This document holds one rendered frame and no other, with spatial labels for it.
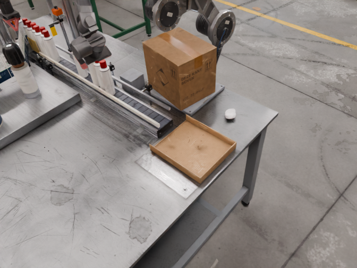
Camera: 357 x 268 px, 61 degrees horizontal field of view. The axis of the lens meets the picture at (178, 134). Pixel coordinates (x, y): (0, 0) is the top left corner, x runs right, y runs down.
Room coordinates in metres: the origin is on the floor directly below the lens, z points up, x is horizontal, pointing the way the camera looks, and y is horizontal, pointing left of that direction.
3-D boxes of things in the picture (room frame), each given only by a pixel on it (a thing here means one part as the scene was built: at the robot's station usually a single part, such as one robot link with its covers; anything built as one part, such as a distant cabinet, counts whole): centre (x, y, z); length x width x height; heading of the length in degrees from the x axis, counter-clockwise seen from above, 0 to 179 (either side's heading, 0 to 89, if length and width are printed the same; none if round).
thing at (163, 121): (1.64, 0.64, 0.86); 1.65 x 0.08 x 0.04; 45
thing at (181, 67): (1.37, -0.04, 0.99); 0.30 x 0.24 x 0.27; 35
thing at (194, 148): (0.93, -0.06, 0.85); 0.30 x 0.26 x 0.04; 45
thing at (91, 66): (1.43, 0.43, 0.98); 0.05 x 0.05 x 0.20
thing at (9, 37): (1.87, 1.01, 1.01); 0.14 x 0.13 x 0.26; 45
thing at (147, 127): (1.64, 0.64, 0.85); 1.65 x 0.11 x 0.05; 45
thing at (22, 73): (1.39, 0.79, 1.03); 0.09 x 0.09 x 0.30
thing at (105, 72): (1.34, 0.35, 0.98); 0.05 x 0.05 x 0.20
